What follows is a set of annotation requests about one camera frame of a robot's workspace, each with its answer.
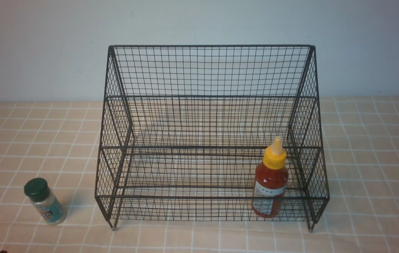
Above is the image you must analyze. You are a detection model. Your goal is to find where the red sauce bottle yellow cap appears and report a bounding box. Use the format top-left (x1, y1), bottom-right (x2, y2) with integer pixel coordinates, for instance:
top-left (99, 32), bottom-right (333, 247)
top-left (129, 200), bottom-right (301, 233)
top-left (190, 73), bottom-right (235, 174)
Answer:
top-left (251, 136), bottom-right (289, 219)

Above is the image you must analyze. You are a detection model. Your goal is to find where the green-capped seasoning shaker bottle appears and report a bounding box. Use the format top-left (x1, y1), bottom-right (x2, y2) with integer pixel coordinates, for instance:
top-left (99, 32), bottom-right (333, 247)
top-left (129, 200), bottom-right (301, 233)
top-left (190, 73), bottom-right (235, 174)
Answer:
top-left (24, 177), bottom-right (66, 225)

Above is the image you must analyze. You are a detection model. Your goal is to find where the black wire mesh rack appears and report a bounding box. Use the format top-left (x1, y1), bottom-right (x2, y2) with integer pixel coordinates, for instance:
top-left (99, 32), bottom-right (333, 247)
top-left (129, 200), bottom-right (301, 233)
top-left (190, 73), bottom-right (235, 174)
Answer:
top-left (95, 45), bottom-right (330, 231)

